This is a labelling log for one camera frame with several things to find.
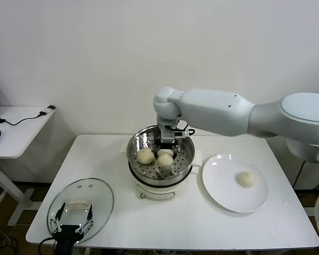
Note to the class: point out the white side table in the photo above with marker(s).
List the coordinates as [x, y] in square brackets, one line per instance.
[18, 138]

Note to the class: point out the stainless steel steamer basket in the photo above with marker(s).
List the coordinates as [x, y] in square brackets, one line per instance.
[143, 172]

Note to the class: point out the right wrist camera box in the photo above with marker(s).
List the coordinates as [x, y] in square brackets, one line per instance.
[182, 134]

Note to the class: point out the white electric cooker base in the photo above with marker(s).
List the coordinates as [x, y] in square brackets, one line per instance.
[157, 192]

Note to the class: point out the round glass lid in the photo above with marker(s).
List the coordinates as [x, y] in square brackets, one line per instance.
[101, 196]

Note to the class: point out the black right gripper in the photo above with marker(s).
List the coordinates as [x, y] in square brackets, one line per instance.
[166, 146]

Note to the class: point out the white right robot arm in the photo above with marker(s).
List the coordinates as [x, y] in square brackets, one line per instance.
[215, 111]

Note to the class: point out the white round plate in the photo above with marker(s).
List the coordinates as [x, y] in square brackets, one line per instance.
[228, 186]

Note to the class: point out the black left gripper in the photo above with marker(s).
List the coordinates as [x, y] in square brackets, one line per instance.
[66, 236]

